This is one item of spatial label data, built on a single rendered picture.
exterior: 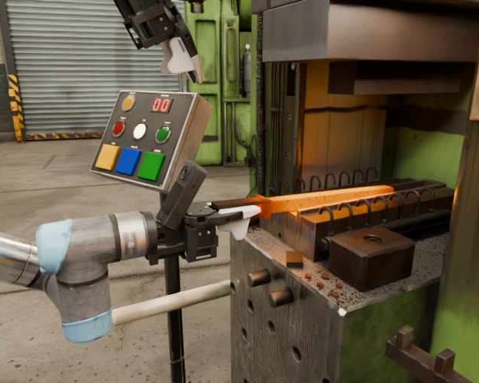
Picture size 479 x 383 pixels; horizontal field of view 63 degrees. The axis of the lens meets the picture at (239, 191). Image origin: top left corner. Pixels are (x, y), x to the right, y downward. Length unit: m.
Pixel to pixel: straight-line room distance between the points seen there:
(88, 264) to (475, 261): 0.57
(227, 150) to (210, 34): 1.54
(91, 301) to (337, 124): 0.71
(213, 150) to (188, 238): 4.93
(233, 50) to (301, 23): 4.70
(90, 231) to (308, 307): 0.36
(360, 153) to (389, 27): 0.44
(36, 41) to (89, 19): 1.05
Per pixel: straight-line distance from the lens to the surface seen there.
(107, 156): 1.24
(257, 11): 0.86
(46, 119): 8.67
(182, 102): 1.11
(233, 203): 0.69
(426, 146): 1.14
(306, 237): 0.74
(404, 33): 0.79
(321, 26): 0.68
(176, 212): 0.63
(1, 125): 8.90
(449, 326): 0.76
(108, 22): 8.56
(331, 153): 1.05
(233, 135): 5.45
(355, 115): 1.08
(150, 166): 1.09
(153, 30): 0.73
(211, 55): 5.52
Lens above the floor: 1.25
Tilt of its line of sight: 17 degrees down
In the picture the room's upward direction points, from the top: straight up
